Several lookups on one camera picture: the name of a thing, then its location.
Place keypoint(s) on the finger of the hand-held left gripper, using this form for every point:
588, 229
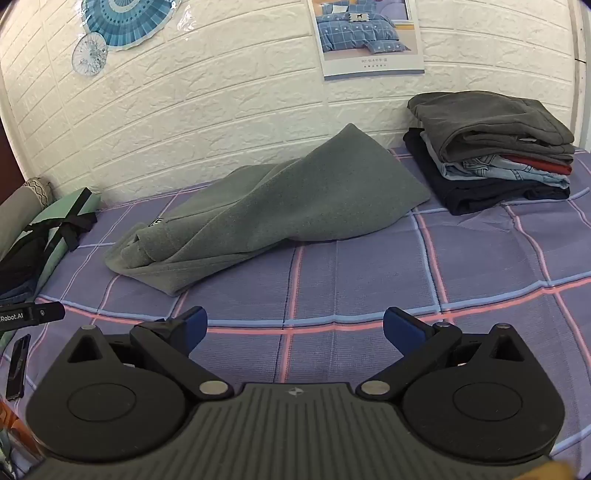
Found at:
51, 312

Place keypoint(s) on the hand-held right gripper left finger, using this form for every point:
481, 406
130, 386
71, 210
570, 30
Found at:
197, 323

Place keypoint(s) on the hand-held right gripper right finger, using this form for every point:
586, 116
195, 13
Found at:
397, 325

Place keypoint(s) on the grey-green fleece pants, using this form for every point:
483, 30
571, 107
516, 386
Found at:
286, 207

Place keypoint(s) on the black flat device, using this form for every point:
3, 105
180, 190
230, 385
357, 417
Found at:
18, 364

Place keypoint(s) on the purple plaid bed sheet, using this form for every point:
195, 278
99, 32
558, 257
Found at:
369, 277

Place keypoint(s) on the grey patterned cloth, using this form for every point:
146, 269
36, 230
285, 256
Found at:
18, 207

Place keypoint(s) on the folded navy garment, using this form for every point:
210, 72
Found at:
461, 196

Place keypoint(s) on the folded light blue jeans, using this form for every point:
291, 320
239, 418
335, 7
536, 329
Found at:
485, 171

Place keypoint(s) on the folded red garment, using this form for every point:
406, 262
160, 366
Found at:
540, 165

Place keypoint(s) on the blue paper fan decoration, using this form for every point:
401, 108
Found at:
124, 18

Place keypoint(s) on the bedding wall poster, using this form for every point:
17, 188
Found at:
369, 32

